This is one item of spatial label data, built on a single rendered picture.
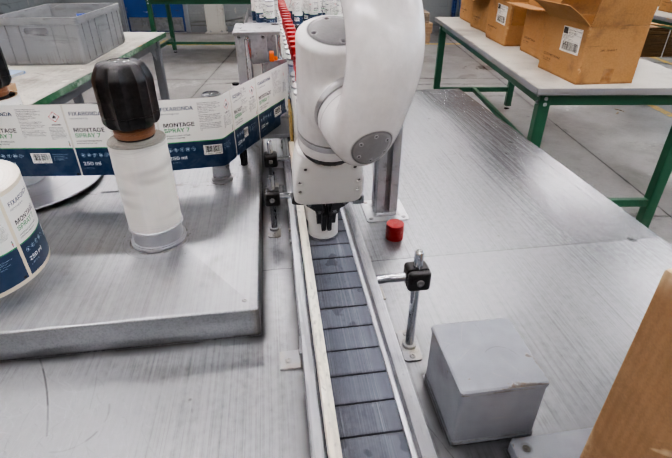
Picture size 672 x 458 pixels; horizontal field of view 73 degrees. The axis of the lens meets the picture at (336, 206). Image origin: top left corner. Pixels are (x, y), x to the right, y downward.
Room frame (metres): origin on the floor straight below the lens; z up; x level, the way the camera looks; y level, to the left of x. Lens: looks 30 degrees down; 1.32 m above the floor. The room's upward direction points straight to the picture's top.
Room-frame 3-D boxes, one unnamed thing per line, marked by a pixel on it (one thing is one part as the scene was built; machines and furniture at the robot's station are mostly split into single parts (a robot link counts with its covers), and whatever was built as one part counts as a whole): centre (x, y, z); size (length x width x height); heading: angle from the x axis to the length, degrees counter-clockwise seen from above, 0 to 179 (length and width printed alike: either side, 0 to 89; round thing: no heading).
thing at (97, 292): (0.83, 0.50, 0.86); 0.80 x 0.67 x 0.05; 8
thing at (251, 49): (1.17, 0.19, 1.01); 0.14 x 0.13 x 0.26; 8
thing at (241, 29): (1.17, 0.19, 1.14); 0.14 x 0.11 x 0.01; 8
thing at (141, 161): (0.65, 0.30, 1.03); 0.09 x 0.09 x 0.30
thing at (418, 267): (0.45, -0.08, 0.91); 0.07 x 0.03 x 0.16; 98
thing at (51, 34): (2.57, 1.44, 0.91); 0.60 x 0.40 x 0.22; 4
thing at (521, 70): (3.04, -1.25, 0.39); 2.20 x 0.80 x 0.78; 1
